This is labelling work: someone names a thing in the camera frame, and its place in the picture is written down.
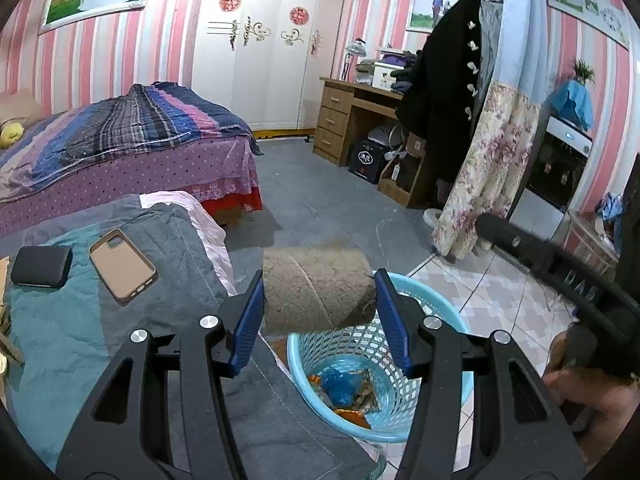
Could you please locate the patterned snack bag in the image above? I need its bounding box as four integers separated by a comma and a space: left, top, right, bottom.
349, 370, 382, 415

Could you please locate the blue plastic bag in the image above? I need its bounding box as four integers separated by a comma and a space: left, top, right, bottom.
320, 367, 363, 408

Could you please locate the orange snack wrapper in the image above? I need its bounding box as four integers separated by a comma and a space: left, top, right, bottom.
307, 375, 371, 430

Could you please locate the light blue trash basket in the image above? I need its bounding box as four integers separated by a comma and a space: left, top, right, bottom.
285, 271, 475, 444

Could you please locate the person's right hand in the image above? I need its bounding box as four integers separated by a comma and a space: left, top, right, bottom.
542, 330, 639, 470

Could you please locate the tan phone case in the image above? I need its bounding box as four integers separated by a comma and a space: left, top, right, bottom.
89, 229, 157, 304

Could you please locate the black box under desk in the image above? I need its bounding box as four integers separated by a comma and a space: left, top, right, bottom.
348, 139, 390, 184

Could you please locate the floral curtain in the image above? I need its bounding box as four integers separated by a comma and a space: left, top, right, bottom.
432, 0, 548, 260

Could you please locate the black glasses case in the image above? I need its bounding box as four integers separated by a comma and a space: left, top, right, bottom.
11, 246, 73, 289

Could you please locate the wooden desk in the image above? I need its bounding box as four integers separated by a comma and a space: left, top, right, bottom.
314, 77, 435, 209

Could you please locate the black hanging coat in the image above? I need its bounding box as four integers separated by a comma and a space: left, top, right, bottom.
396, 0, 483, 183

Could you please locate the purple bed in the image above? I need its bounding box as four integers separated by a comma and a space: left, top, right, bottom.
0, 81, 264, 239

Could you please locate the striped plaid quilt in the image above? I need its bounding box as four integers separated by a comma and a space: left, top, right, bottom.
1, 81, 260, 203

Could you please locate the white wardrobe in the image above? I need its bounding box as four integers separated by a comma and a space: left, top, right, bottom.
190, 0, 343, 131

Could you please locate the yellow plush toy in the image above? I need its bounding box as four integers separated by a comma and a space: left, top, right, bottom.
0, 122, 24, 150

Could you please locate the beige pillow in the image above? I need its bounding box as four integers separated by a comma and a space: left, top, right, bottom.
0, 90, 44, 128

